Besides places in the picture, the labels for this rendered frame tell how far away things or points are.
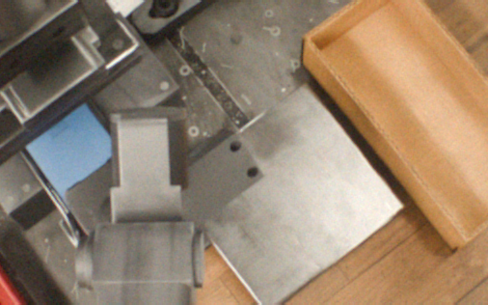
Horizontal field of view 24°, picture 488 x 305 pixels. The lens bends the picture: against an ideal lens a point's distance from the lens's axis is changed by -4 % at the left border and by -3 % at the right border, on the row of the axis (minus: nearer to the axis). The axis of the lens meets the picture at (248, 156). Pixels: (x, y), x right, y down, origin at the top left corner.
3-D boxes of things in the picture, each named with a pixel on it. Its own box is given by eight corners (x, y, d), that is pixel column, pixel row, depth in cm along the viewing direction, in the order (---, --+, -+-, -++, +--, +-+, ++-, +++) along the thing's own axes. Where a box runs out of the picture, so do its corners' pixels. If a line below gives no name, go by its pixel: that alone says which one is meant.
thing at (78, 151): (89, 235, 104) (84, 229, 101) (-2, 108, 107) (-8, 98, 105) (149, 191, 105) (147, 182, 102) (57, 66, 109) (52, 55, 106)
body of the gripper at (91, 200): (122, 146, 95) (141, 156, 88) (190, 243, 98) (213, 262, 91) (60, 192, 94) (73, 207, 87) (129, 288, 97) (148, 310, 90)
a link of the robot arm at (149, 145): (91, 109, 88) (67, 126, 76) (203, 104, 88) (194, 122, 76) (98, 257, 90) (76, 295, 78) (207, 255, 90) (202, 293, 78)
